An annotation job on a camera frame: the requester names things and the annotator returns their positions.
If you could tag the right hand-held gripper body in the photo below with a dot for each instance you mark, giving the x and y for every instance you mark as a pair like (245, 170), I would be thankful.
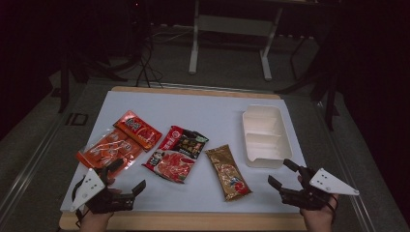
(328, 182)

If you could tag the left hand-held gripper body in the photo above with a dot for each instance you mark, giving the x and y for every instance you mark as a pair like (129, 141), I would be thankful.
(92, 187)

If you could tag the large clear orange packet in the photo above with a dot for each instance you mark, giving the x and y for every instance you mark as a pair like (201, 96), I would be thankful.
(106, 150)

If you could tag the white plastic container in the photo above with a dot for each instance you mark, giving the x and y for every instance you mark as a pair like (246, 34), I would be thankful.
(266, 135)

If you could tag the small orange sauce packet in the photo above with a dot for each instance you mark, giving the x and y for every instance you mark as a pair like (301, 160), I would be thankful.
(138, 129)

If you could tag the gold brown sauce packet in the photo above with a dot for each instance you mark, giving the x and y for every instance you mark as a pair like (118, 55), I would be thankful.
(228, 174)

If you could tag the red and black soup packet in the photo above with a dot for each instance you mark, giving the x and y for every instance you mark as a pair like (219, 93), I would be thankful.
(177, 154)

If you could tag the person's left hand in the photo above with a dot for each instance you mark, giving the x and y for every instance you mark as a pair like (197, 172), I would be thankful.
(96, 222)

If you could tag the person's right hand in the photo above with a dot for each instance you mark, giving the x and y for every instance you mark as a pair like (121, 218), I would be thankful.
(319, 220)

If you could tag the black metal stand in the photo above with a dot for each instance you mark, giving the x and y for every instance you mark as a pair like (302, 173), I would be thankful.
(330, 93)
(64, 83)

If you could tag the white table sheet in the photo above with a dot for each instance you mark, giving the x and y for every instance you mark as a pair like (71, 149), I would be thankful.
(199, 106)

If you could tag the white metal desk frame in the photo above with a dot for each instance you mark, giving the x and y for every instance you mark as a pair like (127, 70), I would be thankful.
(233, 25)

